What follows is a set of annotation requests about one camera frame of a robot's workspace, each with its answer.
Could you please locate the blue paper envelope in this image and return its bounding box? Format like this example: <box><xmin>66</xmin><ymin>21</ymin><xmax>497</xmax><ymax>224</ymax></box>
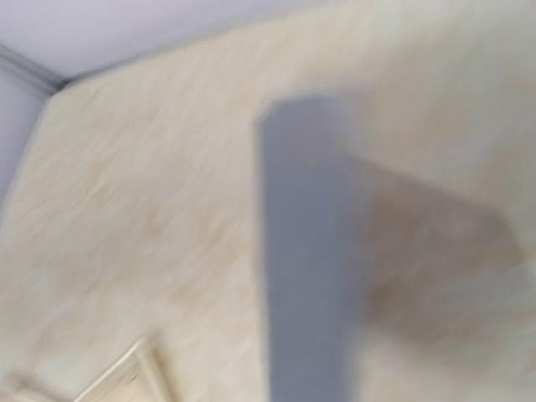
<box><xmin>255</xmin><ymin>94</ymin><xmax>369</xmax><ymax>401</ymax></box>

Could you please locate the beige lined letter paper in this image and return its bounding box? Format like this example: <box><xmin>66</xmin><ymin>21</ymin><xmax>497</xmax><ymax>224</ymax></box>
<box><xmin>75</xmin><ymin>338</ymin><xmax>174</xmax><ymax>401</ymax></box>

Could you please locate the left aluminium corner post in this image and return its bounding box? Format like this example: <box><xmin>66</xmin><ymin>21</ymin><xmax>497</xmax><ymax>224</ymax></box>
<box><xmin>1</xmin><ymin>44</ymin><xmax>69</xmax><ymax>96</ymax></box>

